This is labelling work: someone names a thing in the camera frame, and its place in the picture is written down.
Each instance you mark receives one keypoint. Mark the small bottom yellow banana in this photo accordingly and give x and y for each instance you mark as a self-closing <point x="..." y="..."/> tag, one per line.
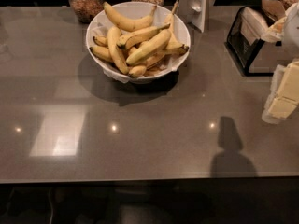
<point x="137" y="71"/>

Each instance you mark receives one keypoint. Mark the large yellow banana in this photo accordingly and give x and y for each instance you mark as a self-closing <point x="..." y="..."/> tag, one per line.
<point x="154" y="45"/>

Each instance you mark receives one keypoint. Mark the left lower yellow banana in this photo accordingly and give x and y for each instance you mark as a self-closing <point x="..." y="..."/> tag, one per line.
<point x="101" y="53"/>

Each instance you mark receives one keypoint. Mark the upper middle yellow banana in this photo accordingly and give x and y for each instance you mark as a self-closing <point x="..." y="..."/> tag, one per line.
<point x="128" y="40"/>

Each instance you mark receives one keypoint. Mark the white paper bowl liner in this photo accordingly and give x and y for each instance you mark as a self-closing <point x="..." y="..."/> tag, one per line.
<point x="100" y="26"/>

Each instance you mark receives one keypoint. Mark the long vertical yellow banana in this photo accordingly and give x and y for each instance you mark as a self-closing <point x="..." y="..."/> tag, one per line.
<point x="113" y="35"/>

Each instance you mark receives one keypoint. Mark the top curved yellow banana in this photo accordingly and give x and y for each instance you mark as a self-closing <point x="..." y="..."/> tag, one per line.
<point x="118" y="15"/>

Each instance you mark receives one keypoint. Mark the small left yellow banana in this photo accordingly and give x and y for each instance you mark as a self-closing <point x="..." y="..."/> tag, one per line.
<point x="100" y="40"/>

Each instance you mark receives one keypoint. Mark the right upright yellow banana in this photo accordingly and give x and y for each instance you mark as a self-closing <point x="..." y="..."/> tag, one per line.
<point x="174" y="47"/>

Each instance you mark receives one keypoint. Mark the white bowl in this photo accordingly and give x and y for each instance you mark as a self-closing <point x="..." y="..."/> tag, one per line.
<point x="151" y="63"/>

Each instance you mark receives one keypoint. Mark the black napkin holder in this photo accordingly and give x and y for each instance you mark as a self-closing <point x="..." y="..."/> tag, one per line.
<point x="252" y="56"/>

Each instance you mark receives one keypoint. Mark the small yellow banana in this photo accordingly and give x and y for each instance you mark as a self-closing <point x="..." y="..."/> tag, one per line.
<point x="137" y="71"/>
<point x="100" y="40"/>

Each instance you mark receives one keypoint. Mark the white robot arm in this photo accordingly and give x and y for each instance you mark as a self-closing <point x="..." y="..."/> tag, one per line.
<point x="290" y="32"/>

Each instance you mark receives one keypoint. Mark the white paper sign stand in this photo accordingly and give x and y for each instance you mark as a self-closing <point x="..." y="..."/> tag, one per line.
<point x="195" y="12"/>

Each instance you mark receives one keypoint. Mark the left glass cereal jar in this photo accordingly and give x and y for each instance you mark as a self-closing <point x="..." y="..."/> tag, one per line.
<point x="86" y="10"/>

